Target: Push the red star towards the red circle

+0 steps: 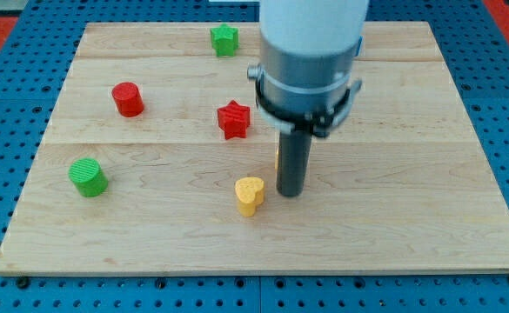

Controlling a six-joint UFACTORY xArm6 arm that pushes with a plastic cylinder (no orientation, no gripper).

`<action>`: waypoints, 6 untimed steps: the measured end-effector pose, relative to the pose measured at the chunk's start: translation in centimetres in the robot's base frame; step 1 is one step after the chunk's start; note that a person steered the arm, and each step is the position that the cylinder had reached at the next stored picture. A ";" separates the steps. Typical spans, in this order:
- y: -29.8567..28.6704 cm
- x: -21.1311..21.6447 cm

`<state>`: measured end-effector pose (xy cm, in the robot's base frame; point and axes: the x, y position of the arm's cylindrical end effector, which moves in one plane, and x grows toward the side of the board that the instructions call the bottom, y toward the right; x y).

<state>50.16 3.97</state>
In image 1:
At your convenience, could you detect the red star block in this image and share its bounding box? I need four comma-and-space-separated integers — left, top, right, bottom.
217, 100, 251, 140

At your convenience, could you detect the red cylinder block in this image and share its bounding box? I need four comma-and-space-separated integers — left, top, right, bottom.
111, 82, 144, 117

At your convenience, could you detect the green cylinder block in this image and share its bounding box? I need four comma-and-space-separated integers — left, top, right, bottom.
68, 157, 109, 197

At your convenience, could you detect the light wooden board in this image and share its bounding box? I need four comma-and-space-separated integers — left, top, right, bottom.
0, 22, 509, 276

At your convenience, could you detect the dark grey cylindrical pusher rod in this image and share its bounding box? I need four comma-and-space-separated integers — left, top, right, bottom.
276, 131, 311, 197

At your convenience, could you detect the green star block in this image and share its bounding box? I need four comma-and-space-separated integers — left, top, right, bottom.
210, 23, 239, 57

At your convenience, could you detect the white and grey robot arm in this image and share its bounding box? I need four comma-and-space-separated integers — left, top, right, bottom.
247, 0, 369, 137

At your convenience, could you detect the yellow heart block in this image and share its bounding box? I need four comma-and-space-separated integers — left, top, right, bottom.
235, 176, 265, 217

